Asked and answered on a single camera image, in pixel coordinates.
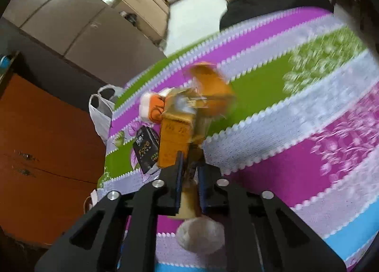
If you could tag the gold foil wrapper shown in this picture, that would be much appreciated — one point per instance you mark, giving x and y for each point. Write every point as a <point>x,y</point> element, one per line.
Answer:
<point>213,88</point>

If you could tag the grey refrigerator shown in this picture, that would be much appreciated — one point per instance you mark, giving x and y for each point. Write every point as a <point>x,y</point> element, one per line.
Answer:
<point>88,23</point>

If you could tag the small black box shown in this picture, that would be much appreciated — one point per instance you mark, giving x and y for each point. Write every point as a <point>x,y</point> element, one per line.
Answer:
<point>146,149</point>

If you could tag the yellow drink carton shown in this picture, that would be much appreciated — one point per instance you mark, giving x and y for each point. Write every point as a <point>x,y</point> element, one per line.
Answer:
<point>173,138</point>

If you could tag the orange round snack packet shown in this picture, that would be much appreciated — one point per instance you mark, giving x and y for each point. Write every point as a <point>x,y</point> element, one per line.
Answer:
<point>151,106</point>

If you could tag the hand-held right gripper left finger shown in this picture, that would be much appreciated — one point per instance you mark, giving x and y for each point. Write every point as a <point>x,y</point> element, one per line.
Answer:
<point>178,183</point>

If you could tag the white plastic bag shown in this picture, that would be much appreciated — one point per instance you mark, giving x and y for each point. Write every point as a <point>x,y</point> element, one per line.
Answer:
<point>102,112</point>

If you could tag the striped floral tablecloth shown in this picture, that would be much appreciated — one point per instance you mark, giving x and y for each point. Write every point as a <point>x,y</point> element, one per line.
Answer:
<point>281,156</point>

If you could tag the orange wooden cabinet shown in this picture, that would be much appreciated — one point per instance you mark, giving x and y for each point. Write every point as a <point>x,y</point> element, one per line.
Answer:
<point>44,156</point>

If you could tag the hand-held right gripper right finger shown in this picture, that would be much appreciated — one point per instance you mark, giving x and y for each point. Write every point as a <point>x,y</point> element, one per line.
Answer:
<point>202,192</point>

